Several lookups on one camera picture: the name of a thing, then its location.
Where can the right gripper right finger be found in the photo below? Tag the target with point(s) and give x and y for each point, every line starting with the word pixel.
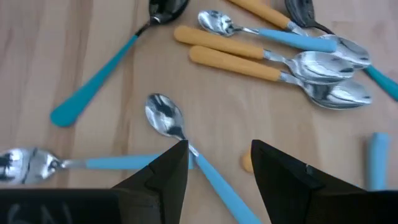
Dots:
pixel 280 186

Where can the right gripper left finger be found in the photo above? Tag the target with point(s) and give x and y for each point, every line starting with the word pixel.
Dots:
pixel 168 186

